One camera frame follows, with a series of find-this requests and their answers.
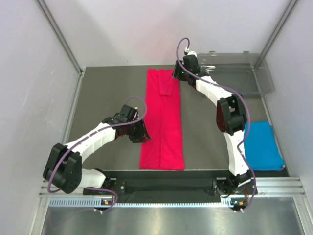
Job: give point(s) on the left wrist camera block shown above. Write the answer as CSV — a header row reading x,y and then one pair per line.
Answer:
x,y
126,114

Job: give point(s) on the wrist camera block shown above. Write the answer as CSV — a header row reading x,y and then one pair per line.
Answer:
x,y
126,114
190,62

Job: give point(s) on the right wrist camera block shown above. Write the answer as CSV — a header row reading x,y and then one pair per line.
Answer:
x,y
190,62

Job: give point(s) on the blue folded t shirt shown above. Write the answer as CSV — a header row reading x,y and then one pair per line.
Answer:
x,y
261,149

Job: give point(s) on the red t shirt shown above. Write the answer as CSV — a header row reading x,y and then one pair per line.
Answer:
x,y
163,122

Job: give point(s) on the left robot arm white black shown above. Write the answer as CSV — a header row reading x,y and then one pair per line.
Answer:
x,y
64,168

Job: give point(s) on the clear plastic storage bin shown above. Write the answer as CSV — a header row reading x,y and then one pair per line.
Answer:
x,y
238,71

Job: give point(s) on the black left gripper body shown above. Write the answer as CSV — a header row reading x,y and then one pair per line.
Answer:
x,y
135,131

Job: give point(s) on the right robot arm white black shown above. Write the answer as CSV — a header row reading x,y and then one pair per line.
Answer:
x,y
231,119

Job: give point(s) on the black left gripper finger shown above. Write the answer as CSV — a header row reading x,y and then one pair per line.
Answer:
x,y
145,134
141,140

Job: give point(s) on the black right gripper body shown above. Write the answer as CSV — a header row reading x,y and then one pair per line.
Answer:
x,y
183,73

